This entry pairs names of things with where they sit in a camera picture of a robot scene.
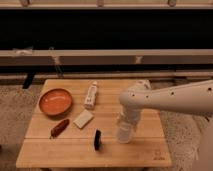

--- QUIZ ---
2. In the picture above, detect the orange bowl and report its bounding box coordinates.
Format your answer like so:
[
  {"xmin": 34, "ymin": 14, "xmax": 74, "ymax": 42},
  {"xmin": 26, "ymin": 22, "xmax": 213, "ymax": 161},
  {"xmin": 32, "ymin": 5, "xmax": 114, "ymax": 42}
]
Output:
[{"xmin": 39, "ymin": 88, "xmax": 72, "ymax": 116}]

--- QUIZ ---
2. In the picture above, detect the white tube bottle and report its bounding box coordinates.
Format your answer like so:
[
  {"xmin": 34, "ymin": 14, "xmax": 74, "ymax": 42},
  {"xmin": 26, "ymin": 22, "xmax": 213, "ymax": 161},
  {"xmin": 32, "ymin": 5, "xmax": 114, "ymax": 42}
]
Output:
[{"xmin": 84, "ymin": 81, "xmax": 98, "ymax": 109}]

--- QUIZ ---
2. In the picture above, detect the pale yellow sponge block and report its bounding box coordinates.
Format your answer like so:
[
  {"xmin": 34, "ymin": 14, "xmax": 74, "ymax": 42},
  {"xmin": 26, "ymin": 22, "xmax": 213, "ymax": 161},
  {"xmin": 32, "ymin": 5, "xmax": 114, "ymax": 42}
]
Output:
[{"xmin": 73, "ymin": 110, "xmax": 94, "ymax": 129}]

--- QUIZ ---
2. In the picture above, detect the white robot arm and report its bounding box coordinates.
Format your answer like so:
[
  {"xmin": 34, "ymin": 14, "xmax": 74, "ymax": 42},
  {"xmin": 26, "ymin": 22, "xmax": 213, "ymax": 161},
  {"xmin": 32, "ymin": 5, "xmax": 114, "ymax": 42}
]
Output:
[{"xmin": 118, "ymin": 80, "xmax": 213, "ymax": 171}]

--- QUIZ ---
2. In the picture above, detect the black eraser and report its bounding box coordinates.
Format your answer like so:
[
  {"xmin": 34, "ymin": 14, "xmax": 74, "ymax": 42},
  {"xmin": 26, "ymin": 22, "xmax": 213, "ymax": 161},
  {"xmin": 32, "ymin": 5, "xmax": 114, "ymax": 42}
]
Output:
[{"xmin": 94, "ymin": 130, "xmax": 101, "ymax": 151}]

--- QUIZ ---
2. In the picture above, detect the wooden table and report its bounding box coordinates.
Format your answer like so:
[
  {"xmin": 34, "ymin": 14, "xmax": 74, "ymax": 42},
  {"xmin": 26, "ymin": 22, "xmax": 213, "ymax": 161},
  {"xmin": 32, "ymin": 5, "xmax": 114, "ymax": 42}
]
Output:
[{"xmin": 16, "ymin": 79, "xmax": 172, "ymax": 168}]

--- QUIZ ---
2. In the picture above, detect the red-brown sausage toy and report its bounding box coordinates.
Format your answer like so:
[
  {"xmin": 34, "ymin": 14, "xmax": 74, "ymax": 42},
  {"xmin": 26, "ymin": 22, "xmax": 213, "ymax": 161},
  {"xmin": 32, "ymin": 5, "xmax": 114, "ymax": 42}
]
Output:
[{"xmin": 50, "ymin": 119, "xmax": 70, "ymax": 138}]

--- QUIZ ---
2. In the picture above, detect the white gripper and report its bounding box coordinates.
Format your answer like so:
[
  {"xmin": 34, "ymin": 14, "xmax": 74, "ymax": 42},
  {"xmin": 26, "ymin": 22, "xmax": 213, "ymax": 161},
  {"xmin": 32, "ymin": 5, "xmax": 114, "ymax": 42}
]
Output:
[{"xmin": 117, "ymin": 107, "xmax": 141, "ymax": 131}]

